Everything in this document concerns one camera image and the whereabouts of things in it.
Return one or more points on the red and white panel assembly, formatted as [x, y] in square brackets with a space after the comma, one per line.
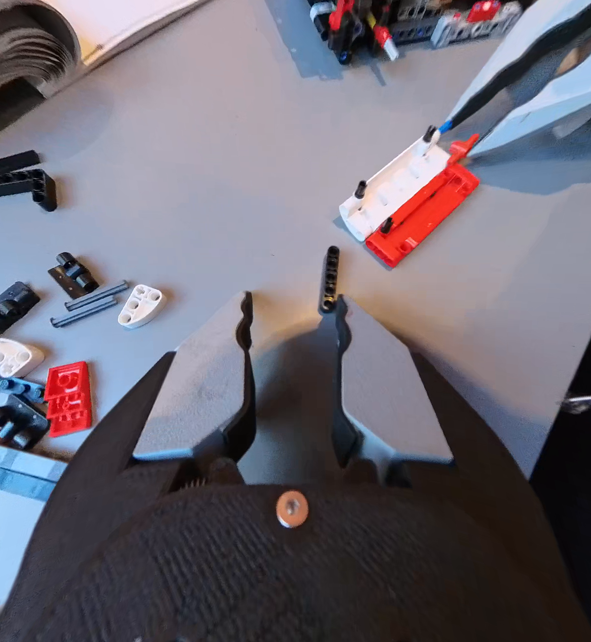
[400, 185]

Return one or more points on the black five-hole beam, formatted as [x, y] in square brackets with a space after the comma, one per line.
[329, 278]

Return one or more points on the blue axle pin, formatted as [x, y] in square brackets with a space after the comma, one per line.
[444, 126]

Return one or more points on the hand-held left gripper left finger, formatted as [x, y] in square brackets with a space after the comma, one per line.
[195, 391]

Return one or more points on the black L-shaped beam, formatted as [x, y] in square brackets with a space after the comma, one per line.
[34, 183]

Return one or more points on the dark grey axle rod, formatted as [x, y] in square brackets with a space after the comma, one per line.
[97, 296]
[84, 312]

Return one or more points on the red printed tile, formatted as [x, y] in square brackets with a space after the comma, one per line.
[69, 399]

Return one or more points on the partly built toy car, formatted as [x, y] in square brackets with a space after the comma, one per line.
[415, 25]

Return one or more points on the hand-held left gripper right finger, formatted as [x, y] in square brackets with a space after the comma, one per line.
[390, 396]

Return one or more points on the red axle pin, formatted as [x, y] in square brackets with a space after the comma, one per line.
[460, 148]

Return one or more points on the instruction booklet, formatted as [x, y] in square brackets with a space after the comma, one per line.
[24, 50]

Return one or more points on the metal chair part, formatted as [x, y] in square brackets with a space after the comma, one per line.
[581, 403]

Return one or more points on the white curved brick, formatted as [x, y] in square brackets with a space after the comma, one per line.
[141, 306]
[9, 356]

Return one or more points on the pile of small toy bricks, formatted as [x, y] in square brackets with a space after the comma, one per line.
[12, 301]

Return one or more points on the grey desk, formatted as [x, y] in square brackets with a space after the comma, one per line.
[225, 200]

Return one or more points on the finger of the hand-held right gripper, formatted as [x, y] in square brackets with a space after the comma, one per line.
[541, 30]
[566, 105]

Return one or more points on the black pin connector block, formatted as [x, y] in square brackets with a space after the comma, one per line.
[74, 273]

